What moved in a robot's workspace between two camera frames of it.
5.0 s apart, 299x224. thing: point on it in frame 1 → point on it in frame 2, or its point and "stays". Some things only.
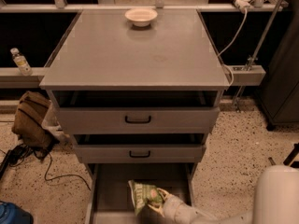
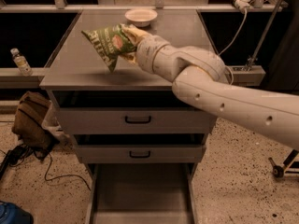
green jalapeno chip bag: [144, 195] → [110, 42]
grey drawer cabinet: [139, 91] stays
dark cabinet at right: [278, 100] stays
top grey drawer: [135, 112] stays
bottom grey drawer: [108, 197] stays
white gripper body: [173, 205] → [146, 54]
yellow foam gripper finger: [163, 193] → [135, 34]
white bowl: [141, 17] stays
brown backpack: [28, 122] stays
